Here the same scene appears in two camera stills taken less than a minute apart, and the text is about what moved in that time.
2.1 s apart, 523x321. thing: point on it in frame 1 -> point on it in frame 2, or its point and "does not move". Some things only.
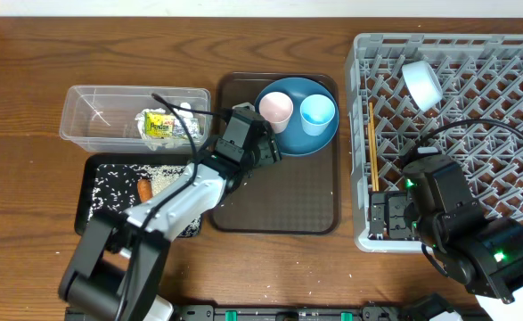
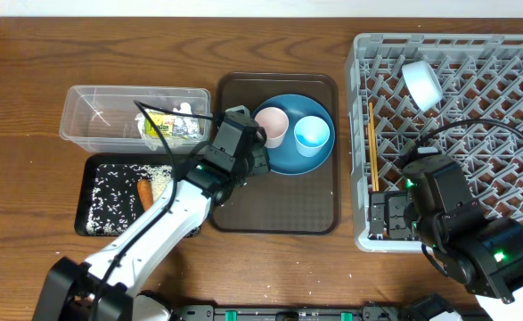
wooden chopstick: [371, 157] does not move
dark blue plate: [294, 139] -> [286, 158]
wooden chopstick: [373, 160] does not move
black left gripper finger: [376, 215] does not move
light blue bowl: [421, 84] does not move
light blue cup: [316, 112] -> [310, 134]
